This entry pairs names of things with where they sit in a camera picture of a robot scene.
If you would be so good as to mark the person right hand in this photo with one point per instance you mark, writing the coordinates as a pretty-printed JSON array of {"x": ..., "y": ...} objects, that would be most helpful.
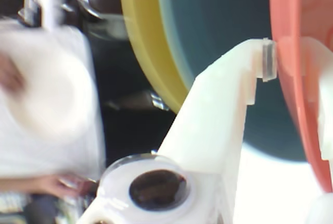
[{"x": 72, "y": 185}]

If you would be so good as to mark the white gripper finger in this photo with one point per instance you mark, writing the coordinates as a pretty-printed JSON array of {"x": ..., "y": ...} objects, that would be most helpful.
[
  {"x": 325, "y": 91},
  {"x": 208, "y": 119}
]

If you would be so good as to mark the person bare forearm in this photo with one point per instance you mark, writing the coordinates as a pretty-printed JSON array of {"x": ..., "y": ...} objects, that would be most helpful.
[{"x": 26, "y": 185}]

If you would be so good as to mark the yellow plate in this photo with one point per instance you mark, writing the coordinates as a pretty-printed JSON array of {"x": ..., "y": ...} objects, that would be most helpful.
[{"x": 140, "y": 26}]

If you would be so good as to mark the person left hand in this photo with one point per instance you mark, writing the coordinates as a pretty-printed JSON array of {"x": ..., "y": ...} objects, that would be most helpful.
[{"x": 10, "y": 75}]

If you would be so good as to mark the person in white shirt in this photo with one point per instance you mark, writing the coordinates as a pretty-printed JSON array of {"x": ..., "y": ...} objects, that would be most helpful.
[{"x": 86, "y": 156}]

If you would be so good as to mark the blue plate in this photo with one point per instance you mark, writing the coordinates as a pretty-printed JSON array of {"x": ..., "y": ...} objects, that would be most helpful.
[{"x": 221, "y": 26}]

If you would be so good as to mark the white plate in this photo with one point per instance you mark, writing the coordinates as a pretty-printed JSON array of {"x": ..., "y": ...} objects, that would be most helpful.
[{"x": 52, "y": 96}]

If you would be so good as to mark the googly eye sticker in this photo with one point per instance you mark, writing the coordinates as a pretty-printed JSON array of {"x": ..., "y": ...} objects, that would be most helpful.
[{"x": 156, "y": 187}]

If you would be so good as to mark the pink plastic plate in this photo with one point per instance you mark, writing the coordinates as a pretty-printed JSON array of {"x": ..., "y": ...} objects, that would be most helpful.
[{"x": 286, "y": 13}]

